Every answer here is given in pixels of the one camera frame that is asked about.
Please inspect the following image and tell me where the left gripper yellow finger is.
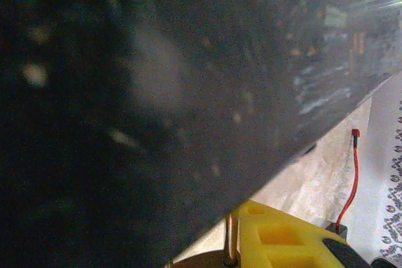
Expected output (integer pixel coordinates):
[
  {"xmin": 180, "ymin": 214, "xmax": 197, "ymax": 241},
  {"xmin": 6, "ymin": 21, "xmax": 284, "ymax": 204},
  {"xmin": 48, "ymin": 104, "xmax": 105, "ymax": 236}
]
[{"xmin": 234, "ymin": 207, "xmax": 371, "ymax": 268}]

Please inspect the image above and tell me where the starry night painted box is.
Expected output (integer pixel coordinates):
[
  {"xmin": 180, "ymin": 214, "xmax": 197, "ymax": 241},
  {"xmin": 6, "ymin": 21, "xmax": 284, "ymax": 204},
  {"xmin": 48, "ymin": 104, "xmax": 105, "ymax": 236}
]
[{"xmin": 0, "ymin": 0, "xmax": 402, "ymax": 268}]

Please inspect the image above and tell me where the thin red wire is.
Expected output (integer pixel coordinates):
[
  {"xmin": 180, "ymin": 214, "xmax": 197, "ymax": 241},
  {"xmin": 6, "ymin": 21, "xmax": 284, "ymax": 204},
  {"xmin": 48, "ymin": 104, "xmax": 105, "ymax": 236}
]
[{"xmin": 335, "ymin": 128, "xmax": 361, "ymax": 230}]

